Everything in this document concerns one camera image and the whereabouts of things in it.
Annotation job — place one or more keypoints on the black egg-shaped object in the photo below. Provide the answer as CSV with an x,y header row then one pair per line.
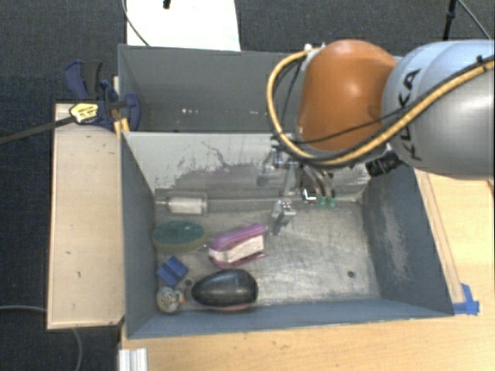
x,y
226,289

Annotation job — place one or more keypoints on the blue ridged block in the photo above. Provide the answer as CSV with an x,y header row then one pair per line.
x,y
172,270

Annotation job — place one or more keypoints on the grey metal bin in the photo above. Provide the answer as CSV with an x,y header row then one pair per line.
x,y
309,253

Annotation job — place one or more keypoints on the green oval sponge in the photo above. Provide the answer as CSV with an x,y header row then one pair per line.
x,y
178,236

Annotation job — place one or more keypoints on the purple stapler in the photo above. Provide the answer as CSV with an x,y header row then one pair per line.
x,y
239,247

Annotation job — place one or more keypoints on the pale wood board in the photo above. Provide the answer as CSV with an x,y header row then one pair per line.
x,y
87,222

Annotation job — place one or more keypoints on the black cylinder on white bracket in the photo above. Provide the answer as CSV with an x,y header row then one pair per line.
x,y
382,165

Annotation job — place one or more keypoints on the clear glass bottle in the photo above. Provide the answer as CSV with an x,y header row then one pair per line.
x,y
185,204

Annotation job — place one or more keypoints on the speckled small ball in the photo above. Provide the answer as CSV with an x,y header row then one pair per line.
x,y
168,299

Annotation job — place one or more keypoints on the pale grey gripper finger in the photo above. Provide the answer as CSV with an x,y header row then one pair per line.
x,y
275,219
289,214

